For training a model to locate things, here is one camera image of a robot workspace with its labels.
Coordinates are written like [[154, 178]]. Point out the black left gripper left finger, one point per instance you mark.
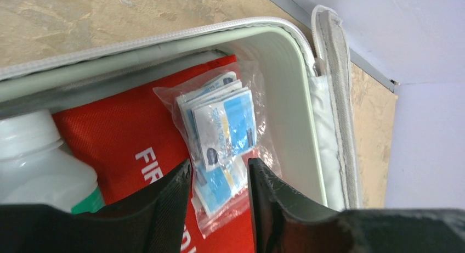
[[150, 220]]

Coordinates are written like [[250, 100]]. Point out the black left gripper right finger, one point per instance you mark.
[[285, 220]]

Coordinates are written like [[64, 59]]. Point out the red first aid pouch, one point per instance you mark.
[[130, 141]]

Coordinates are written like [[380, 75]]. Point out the clear wipe packets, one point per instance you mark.
[[222, 117]]

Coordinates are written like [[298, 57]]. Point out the white green-label bottle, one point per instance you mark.
[[35, 169]]

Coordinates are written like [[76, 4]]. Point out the grey medicine kit box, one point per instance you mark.
[[307, 87]]

